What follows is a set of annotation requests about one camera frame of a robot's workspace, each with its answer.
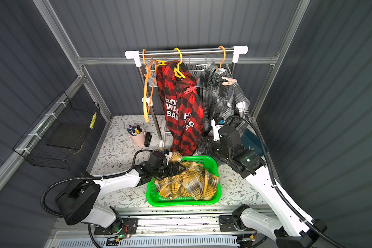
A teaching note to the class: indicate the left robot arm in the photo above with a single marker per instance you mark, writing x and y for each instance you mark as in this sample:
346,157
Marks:
77,202

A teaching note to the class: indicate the steel clothes rack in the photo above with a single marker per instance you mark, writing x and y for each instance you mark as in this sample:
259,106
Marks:
190,56

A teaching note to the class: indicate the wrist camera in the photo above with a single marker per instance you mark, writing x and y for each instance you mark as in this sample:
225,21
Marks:
216,125
169,154

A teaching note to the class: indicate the brown orange hanger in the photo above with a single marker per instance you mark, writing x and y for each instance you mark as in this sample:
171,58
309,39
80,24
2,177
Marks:
224,56

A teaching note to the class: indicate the dark teal plastic bin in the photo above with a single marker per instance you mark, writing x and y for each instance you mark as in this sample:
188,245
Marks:
252,146

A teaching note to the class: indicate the yellow plastic hanger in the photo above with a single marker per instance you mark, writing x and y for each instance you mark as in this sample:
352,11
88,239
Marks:
177,70

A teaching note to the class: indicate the small yellow clothespin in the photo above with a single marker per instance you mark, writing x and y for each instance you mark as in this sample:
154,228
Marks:
161,63

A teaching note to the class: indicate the yellow plaid long-sleeve shirt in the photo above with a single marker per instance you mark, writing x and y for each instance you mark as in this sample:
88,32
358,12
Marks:
193,181

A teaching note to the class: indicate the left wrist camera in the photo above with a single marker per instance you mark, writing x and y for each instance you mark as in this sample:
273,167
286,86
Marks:
169,154

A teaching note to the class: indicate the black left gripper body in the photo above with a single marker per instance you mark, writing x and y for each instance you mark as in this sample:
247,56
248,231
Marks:
172,169

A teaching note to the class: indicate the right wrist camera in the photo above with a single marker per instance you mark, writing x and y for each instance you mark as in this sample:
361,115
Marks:
216,125

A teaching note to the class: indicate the grey plaid long-sleeve shirt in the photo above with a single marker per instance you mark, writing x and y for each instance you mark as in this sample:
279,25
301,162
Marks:
222,101

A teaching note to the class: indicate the pink pen cup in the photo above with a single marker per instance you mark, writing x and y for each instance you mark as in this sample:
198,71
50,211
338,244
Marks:
136,134

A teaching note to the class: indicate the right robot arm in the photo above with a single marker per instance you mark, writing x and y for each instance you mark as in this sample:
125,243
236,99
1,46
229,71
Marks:
291,227

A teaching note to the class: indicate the black wire wall basket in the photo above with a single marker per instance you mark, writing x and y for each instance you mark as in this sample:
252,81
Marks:
60,136

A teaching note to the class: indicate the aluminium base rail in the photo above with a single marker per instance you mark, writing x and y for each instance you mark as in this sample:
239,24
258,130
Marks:
180,226

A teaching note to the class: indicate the green perforated plastic tray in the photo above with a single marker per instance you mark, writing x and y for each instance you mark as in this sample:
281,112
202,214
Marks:
154,198

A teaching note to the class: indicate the pink clothespin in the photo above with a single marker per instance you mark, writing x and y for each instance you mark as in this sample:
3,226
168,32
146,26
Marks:
228,81

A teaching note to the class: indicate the white mesh wire basket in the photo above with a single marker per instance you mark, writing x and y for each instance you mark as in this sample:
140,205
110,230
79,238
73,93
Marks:
195,70

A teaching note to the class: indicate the red clothespin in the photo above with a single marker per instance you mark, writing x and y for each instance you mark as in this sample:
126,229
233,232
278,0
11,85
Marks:
190,89

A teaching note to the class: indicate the black stapler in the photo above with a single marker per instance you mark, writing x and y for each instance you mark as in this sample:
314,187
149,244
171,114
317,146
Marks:
148,139

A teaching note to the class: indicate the red black plaid shirt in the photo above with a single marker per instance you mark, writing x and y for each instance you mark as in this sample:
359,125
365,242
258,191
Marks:
184,113

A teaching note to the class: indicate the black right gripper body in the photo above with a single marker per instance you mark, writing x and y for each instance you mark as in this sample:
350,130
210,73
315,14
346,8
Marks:
206,145

